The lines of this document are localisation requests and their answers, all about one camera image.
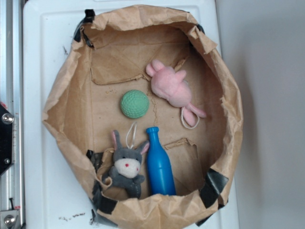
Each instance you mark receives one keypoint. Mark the blue plastic bottle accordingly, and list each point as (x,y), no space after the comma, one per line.
(159,166)

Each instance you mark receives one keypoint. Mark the pink plush bunny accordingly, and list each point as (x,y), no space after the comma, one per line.
(170,85)

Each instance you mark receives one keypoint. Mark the green textured ball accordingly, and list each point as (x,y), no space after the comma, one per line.
(134,104)

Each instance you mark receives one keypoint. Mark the grey plush donkey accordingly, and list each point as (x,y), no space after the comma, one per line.
(127,162)

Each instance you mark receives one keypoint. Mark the brown paper bag bin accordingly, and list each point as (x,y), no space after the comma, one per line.
(108,57)

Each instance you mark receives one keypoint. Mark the black metal bracket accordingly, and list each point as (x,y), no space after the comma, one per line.
(6,139)

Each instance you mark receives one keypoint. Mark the aluminium frame rail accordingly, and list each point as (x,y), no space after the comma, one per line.
(12,191)

